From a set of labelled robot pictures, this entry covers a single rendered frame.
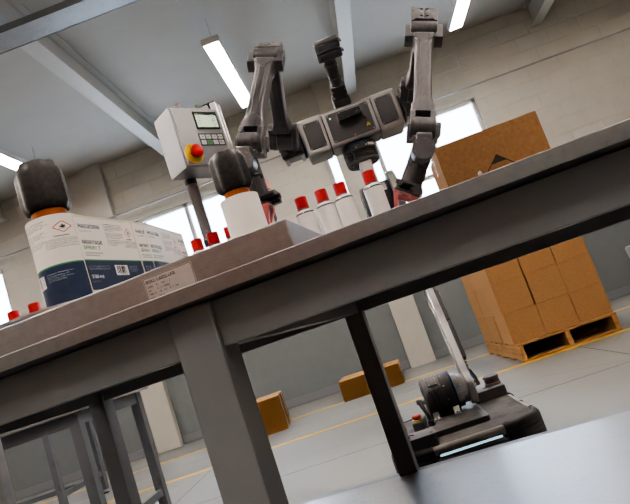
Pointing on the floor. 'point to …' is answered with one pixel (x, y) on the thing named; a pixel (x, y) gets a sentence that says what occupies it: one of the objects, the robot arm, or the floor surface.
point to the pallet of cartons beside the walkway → (540, 302)
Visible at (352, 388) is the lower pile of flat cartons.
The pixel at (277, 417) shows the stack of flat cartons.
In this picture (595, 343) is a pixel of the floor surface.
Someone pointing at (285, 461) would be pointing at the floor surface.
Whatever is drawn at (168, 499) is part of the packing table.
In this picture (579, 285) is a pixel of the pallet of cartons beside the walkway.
